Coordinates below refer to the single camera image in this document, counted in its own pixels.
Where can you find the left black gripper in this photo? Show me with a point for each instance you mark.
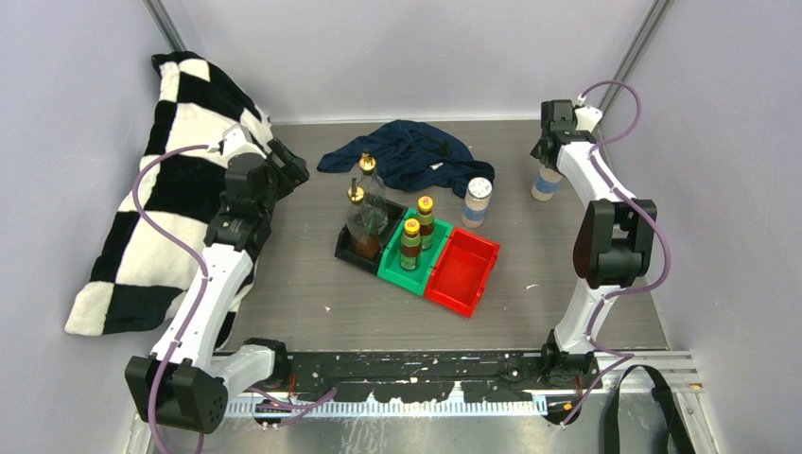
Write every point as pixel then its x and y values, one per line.
pixel 291 174

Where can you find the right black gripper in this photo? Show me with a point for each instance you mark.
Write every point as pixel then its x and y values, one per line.
pixel 535 154

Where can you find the spice jar plain lid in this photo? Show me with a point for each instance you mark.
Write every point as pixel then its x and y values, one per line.
pixel 546 183

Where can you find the brown oil cruet gold spout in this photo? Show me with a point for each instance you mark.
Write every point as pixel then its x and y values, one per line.
pixel 361 222

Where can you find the clear glass cruet gold spout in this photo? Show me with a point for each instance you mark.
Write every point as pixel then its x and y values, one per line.
pixel 374 188

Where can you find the spice jar perforated lid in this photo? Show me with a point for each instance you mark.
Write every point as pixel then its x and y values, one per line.
pixel 476 201

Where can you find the sauce bottle yellow cap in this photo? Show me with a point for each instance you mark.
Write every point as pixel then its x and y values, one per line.
pixel 410 245
pixel 426 220

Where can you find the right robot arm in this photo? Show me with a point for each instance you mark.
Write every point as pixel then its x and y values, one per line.
pixel 613 246

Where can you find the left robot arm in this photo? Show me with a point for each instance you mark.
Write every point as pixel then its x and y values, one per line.
pixel 177 384

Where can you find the black plastic bin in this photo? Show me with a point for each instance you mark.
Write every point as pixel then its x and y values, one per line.
pixel 345 249

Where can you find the dark blue shorts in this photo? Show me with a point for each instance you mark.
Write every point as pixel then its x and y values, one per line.
pixel 412 156

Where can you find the black white checkered blanket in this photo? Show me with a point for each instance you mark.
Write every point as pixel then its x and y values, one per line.
pixel 140 277

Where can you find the red plastic bin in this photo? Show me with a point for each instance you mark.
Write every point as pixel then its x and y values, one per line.
pixel 460 275

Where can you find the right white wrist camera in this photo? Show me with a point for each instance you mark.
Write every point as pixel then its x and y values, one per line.
pixel 587 116

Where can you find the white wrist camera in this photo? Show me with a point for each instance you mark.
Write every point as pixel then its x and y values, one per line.
pixel 587 116
pixel 236 140

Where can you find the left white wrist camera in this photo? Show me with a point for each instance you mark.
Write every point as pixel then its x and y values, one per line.
pixel 236 140

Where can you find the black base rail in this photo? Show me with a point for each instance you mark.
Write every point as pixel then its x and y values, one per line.
pixel 482 376

